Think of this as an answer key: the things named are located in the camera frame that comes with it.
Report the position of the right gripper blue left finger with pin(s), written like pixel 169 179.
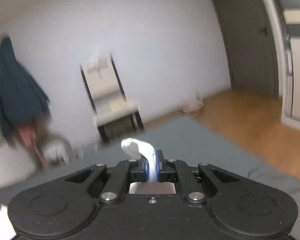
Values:
pixel 138 171

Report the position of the pink hanging item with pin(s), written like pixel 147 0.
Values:
pixel 28 135

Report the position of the dark grey door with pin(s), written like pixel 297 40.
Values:
pixel 249 45

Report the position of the white t-shirt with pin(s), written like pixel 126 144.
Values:
pixel 136 148

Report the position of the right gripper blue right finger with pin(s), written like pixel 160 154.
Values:
pixel 165 168

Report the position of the white chair with black frame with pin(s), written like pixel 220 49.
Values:
pixel 107 96

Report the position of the grey bed sheet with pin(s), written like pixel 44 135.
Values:
pixel 181 139

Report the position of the white bag on floor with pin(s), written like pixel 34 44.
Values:
pixel 193 104

